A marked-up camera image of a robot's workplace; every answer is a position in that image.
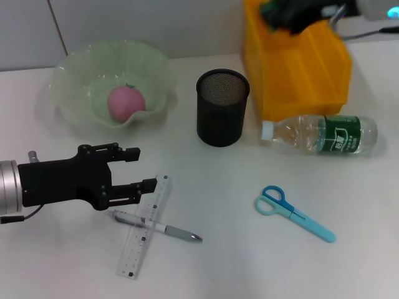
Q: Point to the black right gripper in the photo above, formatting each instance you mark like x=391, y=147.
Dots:
x=305, y=11

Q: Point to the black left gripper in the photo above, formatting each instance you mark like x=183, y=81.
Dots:
x=62, y=180

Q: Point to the pink toy peach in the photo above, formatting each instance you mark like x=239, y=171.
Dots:
x=126, y=102

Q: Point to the clear green-label water bottle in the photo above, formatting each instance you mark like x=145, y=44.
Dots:
x=311, y=134

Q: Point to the white grey ballpoint pen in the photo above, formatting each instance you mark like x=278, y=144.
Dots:
x=180, y=234

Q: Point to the clear plastic ruler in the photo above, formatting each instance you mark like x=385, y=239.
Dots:
x=134, y=255

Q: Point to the black mesh pen holder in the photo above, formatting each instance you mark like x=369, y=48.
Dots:
x=218, y=124

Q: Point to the translucent green fruit bowl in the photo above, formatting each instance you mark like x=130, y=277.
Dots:
x=81, y=71

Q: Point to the blue teal scissors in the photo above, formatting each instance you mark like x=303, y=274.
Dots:
x=271, y=205

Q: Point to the yellow plastic bin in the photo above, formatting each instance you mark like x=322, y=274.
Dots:
x=296, y=78

